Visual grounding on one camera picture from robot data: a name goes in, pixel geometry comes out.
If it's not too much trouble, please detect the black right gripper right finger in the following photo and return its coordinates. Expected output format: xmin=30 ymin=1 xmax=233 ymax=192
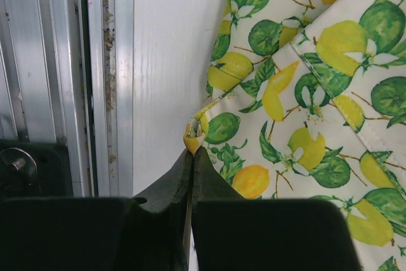
xmin=192 ymin=148 xmax=361 ymax=270

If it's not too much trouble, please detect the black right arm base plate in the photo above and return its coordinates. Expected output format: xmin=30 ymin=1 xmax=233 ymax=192
xmin=1 ymin=140 xmax=73 ymax=199

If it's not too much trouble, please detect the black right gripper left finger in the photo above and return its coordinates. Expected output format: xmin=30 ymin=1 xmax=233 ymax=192
xmin=1 ymin=152 xmax=192 ymax=270

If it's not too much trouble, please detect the lemon print skirt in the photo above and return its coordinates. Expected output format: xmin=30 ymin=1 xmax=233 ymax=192
xmin=183 ymin=0 xmax=405 ymax=270

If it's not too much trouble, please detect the aluminium front rail frame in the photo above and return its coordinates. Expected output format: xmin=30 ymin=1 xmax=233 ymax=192
xmin=1 ymin=0 xmax=134 ymax=196

